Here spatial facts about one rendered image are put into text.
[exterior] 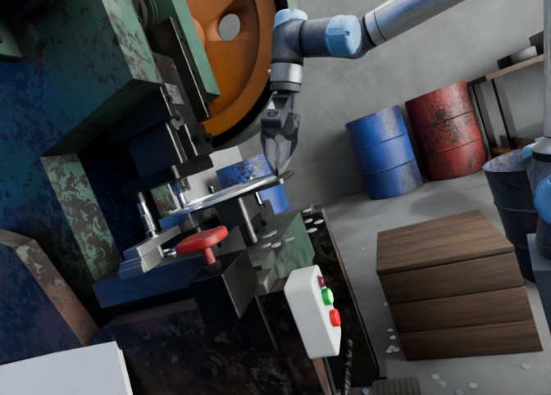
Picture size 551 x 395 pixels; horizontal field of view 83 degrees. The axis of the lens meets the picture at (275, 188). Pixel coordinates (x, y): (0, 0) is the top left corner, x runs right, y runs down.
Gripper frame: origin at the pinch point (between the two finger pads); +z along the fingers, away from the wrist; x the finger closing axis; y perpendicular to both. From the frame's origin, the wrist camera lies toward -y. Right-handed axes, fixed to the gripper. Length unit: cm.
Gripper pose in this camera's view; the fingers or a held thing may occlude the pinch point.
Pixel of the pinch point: (276, 171)
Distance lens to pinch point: 75.2
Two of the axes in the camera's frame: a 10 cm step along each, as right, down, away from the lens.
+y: 2.3, -1.9, 9.6
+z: -0.8, 9.7, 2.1
